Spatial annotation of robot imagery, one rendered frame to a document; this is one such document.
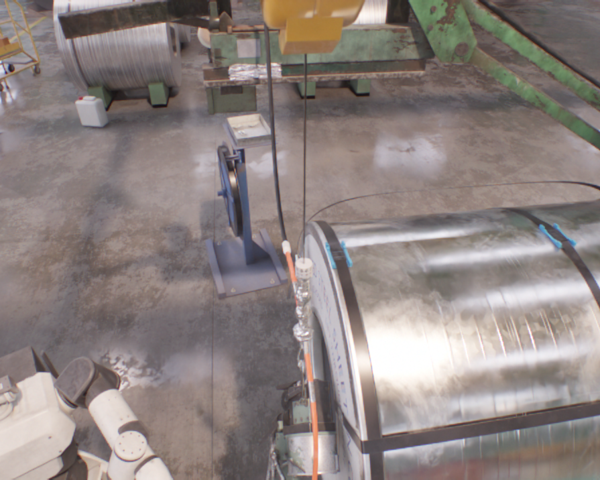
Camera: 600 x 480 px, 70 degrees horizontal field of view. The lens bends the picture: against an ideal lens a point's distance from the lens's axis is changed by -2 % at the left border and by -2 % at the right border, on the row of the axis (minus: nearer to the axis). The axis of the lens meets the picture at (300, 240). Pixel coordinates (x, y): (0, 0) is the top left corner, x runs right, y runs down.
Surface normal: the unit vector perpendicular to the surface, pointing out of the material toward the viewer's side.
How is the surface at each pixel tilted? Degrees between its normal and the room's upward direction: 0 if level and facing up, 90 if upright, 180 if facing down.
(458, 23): 90
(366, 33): 90
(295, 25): 113
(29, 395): 1
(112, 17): 90
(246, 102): 92
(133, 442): 25
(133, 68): 109
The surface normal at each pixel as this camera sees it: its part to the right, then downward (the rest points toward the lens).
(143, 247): 0.00, -0.78
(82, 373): -0.19, -0.51
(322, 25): 0.13, 0.88
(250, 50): 0.15, 0.62
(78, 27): 0.38, 0.58
